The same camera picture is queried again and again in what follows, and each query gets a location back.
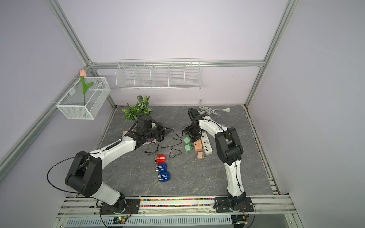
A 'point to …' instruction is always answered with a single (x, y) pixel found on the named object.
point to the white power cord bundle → (203, 109)
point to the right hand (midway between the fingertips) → (185, 135)
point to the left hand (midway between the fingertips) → (173, 128)
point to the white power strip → (207, 148)
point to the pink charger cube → (200, 155)
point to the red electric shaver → (159, 159)
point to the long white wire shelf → (158, 74)
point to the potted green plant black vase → (140, 110)
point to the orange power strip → (198, 145)
